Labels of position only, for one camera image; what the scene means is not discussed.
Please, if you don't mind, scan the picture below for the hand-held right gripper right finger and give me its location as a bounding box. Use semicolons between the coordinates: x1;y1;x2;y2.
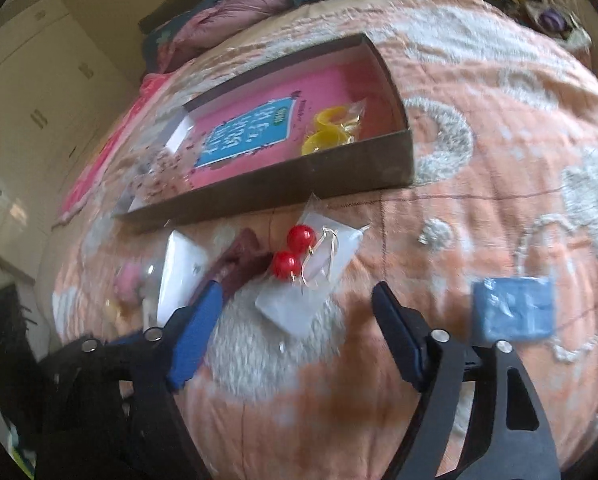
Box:
370;281;562;480

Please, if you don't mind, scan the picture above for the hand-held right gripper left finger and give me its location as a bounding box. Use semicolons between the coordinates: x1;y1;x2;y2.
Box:
34;280;225;480

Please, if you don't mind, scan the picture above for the white packet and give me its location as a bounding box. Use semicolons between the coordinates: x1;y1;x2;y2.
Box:
142;230;210;328

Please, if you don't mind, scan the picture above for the maroon hair clip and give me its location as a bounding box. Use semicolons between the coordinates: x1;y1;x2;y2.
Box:
194;227;275;306

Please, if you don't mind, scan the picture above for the pink fluffy hair clip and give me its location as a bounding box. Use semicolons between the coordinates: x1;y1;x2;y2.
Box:
112;260;155;311

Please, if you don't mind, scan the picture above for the red ball earrings packet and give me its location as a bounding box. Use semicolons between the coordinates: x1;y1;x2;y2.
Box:
254;195;372;338

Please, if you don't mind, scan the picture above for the blue packet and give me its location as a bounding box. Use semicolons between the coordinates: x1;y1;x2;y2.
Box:
471;276;557;347

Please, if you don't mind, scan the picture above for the brown cardboard box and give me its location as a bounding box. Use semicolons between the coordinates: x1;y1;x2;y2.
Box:
112;32;416;233

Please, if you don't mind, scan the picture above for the clear plastic packet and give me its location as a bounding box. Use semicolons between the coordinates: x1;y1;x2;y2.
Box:
114;105;200;216

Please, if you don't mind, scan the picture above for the black rack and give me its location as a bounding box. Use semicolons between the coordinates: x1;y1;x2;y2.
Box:
0;282;45;461

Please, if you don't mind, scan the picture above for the bright pink blanket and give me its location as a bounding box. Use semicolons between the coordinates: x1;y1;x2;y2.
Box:
54;72;172;231

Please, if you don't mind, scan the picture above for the peach patterned bedspread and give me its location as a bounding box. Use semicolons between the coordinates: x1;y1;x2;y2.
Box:
36;0;598;476

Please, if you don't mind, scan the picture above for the yellow rings packet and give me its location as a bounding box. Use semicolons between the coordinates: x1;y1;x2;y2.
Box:
299;100;367;157

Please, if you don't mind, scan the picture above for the white wardrobe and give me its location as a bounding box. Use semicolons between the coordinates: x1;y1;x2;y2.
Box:
0;0;145;281

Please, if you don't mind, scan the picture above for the pink and teal quilted pillow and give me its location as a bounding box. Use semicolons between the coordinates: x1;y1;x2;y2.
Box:
142;0;300;73

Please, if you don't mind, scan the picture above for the plastic bag with purple cloth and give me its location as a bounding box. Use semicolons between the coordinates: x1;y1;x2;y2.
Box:
526;2;592;51

